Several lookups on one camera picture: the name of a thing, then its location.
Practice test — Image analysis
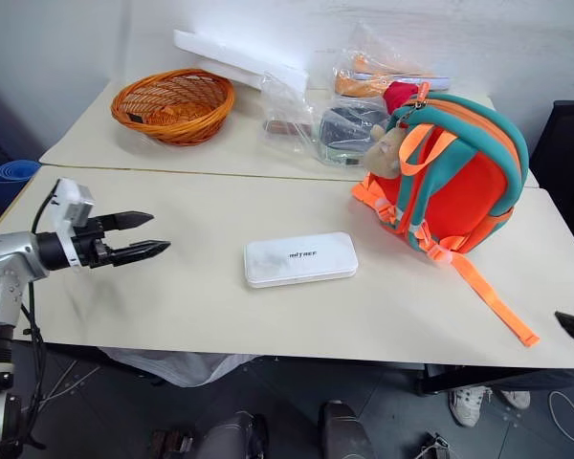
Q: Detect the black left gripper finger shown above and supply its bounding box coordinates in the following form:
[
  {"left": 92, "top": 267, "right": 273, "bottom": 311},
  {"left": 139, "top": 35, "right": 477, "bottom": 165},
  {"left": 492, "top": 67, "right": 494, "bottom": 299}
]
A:
[
  {"left": 107, "top": 240, "right": 172, "bottom": 268},
  {"left": 111, "top": 210, "right": 155, "bottom": 233}
]

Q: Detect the red cloth item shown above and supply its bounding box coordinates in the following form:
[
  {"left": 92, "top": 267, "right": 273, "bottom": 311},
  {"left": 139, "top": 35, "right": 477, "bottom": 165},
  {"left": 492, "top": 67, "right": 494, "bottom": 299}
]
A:
[{"left": 383, "top": 80, "right": 421, "bottom": 114}]

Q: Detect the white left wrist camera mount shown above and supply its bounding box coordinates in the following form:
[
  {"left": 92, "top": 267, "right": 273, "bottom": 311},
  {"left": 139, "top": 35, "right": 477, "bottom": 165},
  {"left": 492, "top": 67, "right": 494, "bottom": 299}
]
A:
[{"left": 49, "top": 178, "right": 97, "bottom": 268}]

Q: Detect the white rectangular case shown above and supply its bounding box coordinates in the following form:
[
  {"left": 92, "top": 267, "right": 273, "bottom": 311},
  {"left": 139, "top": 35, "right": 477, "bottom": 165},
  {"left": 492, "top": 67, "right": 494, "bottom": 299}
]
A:
[{"left": 242, "top": 231, "right": 360, "bottom": 290}]

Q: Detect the orange wicker basket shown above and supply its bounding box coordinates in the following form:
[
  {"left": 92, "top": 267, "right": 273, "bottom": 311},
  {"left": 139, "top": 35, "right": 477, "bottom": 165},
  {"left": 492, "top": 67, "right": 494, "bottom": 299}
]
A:
[{"left": 110, "top": 68, "right": 235, "bottom": 146}]

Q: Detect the white plastic bag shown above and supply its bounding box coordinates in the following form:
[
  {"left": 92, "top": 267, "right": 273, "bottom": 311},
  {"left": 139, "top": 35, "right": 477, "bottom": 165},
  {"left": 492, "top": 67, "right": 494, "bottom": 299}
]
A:
[{"left": 98, "top": 347, "right": 259, "bottom": 388}]

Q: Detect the white foam board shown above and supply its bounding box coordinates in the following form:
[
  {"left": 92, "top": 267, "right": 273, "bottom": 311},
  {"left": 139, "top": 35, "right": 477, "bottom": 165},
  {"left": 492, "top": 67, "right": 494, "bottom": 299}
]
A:
[{"left": 172, "top": 28, "right": 309, "bottom": 95}]

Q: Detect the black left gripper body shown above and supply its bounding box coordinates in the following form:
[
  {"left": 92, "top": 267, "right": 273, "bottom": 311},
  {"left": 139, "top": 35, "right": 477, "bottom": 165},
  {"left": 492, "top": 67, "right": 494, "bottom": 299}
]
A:
[{"left": 72, "top": 213, "right": 118, "bottom": 270}]

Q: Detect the blue bin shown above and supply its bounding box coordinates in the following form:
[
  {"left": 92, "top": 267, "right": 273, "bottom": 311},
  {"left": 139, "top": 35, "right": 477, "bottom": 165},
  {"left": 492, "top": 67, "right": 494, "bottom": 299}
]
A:
[{"left": 0, "top": 159, "right": 42, "bottom": 198}]

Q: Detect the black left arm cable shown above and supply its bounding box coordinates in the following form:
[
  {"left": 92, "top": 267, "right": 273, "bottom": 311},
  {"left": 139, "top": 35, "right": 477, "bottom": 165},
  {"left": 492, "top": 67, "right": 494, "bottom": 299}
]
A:
[{"left": 9, "top": 193, "right": 61, "bottom": 446}]

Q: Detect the clear bag with brown item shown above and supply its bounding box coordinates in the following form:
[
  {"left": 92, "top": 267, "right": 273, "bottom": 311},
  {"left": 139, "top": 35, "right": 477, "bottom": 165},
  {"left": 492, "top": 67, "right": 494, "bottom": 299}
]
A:
[{"left": 259, "top": 70, "right": 322, "bottom": 155}]

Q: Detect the clear bag with orange item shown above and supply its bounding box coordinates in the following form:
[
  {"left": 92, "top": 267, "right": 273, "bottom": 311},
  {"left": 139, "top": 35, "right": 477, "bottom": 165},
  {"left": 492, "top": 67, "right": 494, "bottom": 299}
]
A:
[{"left": 332, "top": 21, "right": 451, "bottom": 99}]

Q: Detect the white sneaker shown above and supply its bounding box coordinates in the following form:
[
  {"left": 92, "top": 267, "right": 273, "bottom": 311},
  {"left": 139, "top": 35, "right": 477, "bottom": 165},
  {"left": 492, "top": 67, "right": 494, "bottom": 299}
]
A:
[
  {"left": 448, "top": 385, "right": 494, "bottom": 428},
  {"left": 497, "top": 389, "right": 532, "bottom": 411}
]

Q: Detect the orange and teal backpack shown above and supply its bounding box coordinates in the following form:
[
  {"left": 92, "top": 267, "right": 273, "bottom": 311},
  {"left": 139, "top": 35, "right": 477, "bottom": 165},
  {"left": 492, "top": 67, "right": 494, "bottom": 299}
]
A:
[{"left": 351, "top": 81, "right": 541, "bottom": 348}]

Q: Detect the clear bag with dark item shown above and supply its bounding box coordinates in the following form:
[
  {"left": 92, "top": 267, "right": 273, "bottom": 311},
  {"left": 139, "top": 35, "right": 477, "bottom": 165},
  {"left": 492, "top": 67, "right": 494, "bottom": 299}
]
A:
[{"left": 315, "top": 98, "right": 391, "bottom": 168}]

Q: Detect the dark rounded robot foot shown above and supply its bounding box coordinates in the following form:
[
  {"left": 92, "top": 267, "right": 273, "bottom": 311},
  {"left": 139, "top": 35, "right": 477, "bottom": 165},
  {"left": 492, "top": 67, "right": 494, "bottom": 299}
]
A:
[
  {"left": 318, "top": 400, "right": 379, "bottom": 459},
  {"left": 203, "top": 410, "right": 270, "bottom": 459}
]

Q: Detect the beige plush toy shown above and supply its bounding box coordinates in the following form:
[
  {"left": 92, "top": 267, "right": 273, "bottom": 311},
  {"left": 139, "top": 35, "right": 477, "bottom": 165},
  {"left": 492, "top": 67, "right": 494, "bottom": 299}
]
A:
[{"left": 366, "top": 123, "right": 407, "bottom": 177}]

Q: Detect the white floor cable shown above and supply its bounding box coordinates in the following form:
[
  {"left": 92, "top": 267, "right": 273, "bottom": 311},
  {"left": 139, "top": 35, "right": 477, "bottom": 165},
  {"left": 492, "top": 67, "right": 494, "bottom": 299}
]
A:
[{"left": 547, "top": 390, "right": 574, "bottom": 459}]

